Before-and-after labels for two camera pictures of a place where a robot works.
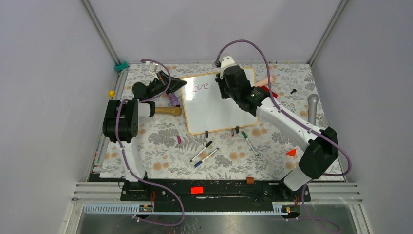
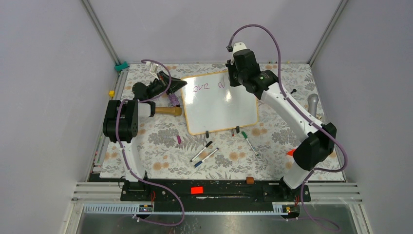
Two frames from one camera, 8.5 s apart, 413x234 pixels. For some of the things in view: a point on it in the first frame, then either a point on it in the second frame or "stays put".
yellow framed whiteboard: x=205 y=109 stays put
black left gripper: x=175 y=85 stays put
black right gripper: x=221 y=82 → x=231 y=66
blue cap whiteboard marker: x=198 y=163 stays put
